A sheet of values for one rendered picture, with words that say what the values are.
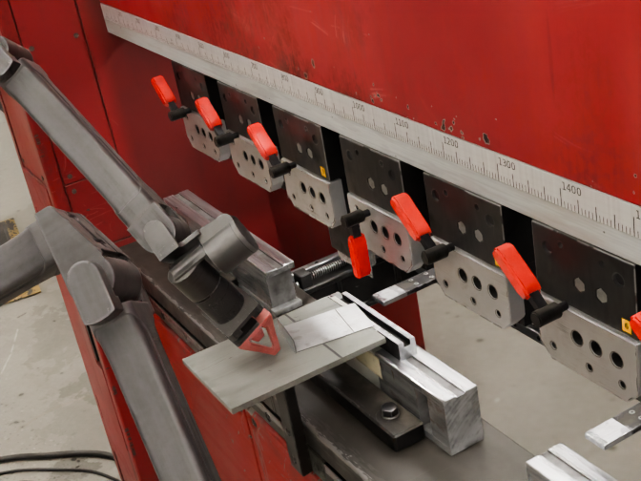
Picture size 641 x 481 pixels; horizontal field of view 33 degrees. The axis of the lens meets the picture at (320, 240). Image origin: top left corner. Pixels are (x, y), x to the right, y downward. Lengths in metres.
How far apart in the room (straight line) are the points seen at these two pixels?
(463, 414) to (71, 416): 2.18
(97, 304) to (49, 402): 2.51
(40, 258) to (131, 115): 1.15
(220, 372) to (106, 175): 0.34
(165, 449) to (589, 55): 0.59
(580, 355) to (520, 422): 1.94
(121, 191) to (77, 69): 0.78
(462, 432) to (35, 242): 0.67
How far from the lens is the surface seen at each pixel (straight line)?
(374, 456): 1.60
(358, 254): 1.45
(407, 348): 1.62
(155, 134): 2.39
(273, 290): 1.99
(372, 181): 1.42
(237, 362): 1.64
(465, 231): 1.27
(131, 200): 1.55
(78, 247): 1.21
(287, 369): 1.60
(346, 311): 1.71
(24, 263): 1.26
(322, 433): 1.67
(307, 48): 1.47
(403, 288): 1.74
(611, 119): 1.00
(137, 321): 1.19
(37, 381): 3.83
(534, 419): 3.11
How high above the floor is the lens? 1.85
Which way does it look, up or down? 26 degrees down
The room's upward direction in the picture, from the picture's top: 11 degrees counter-clockwise
